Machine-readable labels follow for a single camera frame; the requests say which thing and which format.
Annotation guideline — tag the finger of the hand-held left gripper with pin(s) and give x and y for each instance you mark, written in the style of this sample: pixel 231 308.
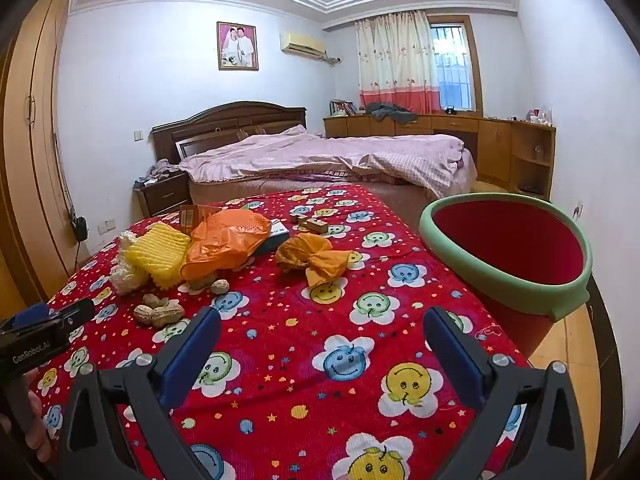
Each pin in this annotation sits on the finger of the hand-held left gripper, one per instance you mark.
pixel 30 316
pixel 75 310

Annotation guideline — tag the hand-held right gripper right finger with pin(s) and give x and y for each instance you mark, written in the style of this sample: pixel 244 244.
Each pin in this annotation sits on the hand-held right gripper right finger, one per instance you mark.
pixel 452 355

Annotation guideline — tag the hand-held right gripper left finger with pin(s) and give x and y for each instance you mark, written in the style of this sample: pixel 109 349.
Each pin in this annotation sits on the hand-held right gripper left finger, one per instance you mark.
pixel 192 355

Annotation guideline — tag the white foam fruit net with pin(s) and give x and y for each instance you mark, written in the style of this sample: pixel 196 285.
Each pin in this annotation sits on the white foam fruit net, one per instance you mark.
pixel 125 272

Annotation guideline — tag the red bin with green rim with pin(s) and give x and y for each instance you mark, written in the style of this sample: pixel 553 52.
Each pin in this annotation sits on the red bin with green rim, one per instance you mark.
pixel 505 255

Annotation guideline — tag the orange plastic bag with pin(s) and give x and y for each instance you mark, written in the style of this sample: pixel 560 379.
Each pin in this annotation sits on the orange plastic bag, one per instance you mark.
pixel 225 242

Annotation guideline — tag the orange brown carton box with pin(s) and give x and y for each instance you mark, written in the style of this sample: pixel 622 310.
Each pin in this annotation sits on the orange brown carton box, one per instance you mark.
pixel 192 217

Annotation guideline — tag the teal box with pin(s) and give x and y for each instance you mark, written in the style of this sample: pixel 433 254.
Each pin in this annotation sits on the teal box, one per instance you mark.
pixel 275 240

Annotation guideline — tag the orange wrapper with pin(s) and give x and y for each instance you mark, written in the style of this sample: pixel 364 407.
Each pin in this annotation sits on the orange wrapper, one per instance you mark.
pixel 315 260

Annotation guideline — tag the small tan box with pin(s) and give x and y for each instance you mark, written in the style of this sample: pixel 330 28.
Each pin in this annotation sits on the small tan box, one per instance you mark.
pixel 299 218

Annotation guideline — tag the gold snack box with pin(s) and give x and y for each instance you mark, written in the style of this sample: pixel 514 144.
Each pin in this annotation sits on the gold snack box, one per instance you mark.
pixel 317 226

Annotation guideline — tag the person's left hand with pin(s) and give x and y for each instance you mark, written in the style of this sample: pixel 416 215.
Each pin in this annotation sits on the person's left hand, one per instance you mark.
pixel 39 425

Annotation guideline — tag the black charger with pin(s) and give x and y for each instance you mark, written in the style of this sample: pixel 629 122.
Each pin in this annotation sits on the black charger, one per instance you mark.
pixel 78 227

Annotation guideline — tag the red smiley flower blanket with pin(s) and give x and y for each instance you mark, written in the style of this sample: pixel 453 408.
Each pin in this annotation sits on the red smiley flower blanket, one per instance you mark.
pixel 300 350

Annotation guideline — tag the dark wooden nightstand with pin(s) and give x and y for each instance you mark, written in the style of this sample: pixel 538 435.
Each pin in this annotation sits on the dark wooden nightstand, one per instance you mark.
pixel 162 195

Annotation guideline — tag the clothes pile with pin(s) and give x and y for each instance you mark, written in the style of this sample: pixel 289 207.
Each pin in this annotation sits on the clothes pile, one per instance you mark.
pixel 155 170

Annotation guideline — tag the wooden wardrobe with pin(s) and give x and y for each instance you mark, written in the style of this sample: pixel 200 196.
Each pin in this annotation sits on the wooden wardrobe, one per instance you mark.
pixel 30 135

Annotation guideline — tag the wooden desk cabinet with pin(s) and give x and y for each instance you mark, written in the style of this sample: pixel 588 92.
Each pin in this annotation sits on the wooden desk cabinet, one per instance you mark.
pixel 490 145

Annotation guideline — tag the dark wooden headboard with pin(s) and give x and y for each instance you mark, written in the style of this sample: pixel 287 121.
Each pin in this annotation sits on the dark wooden headboard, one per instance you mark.
pixel 210 125

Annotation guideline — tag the bed with pink blanket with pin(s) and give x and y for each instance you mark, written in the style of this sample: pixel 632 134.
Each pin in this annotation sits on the bed with pink blanket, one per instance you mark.
pixel 320 155

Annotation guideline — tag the grey clothes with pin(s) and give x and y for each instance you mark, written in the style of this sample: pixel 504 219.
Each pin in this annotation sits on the grey clothes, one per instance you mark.
pixel 392 112

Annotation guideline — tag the small items on cabinet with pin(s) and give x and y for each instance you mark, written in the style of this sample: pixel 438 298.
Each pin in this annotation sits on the small items on cabinet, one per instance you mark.
pixel 540 116

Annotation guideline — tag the small photo frames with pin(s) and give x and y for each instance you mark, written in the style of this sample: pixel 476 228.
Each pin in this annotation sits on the small photo frames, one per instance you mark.
pixel 342 108

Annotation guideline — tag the window with bars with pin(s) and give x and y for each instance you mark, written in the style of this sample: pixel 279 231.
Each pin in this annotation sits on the window with bars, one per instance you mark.
pixel 452 70

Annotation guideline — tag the cream and red curtain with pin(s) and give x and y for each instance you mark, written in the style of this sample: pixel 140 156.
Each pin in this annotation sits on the cream and red curtain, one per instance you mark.
pixel 395 60

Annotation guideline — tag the white wall socket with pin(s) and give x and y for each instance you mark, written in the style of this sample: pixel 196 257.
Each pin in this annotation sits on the white wall socket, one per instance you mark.
pixel 106 226

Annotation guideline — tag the small wall socket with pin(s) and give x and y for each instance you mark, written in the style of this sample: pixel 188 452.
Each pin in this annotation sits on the small wall socket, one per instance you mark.
pixel 577 211

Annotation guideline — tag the framed wall photo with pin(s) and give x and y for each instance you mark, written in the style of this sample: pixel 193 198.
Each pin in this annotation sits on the framed wall photo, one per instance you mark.
pixel 237 45

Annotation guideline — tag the wall air conditioner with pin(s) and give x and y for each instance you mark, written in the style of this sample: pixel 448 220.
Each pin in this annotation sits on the wall air conditioner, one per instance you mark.
pixel 302 42

